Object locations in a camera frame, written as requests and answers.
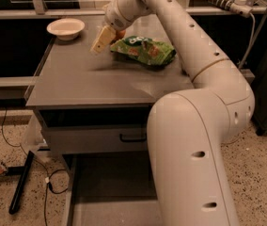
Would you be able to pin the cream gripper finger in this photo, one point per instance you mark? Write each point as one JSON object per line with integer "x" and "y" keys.
{"x": 103, "y": 39}

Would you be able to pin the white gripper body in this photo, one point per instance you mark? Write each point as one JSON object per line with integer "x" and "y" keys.
{"x": 117, "y": 18}

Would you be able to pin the white paper bowl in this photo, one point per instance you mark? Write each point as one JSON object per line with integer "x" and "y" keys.
{"x": 66, "y": 29}

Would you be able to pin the orange fruit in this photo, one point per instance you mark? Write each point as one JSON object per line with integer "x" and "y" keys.
{"x": 120, "y": 35}

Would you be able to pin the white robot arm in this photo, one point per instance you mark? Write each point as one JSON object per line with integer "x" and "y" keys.
{"x": 186, "y": 128}

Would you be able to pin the grey drawer cabinet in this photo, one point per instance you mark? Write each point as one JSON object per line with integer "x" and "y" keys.
{"x": 73, "y": 78}

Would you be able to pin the grey upper drawer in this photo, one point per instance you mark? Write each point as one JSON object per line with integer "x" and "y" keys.
{"x": 94, "y": 130}

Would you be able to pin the open grey middle drawer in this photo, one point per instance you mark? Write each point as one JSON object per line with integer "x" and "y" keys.
{"x": 111, "y": 189}

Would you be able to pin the green chip bag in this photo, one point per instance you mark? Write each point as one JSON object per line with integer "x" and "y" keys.
{"x": 145, "y": 50}

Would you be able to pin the striped tube with white cap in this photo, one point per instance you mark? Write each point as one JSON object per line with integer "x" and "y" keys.
{"x": 239, "y": 7}

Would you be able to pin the black floor stand bar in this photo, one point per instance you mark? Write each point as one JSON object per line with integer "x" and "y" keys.
{"x": 23, "y": 173}

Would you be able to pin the black drawer handle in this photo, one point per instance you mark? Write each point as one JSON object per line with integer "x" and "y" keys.
{"x": 127, "y": 139}

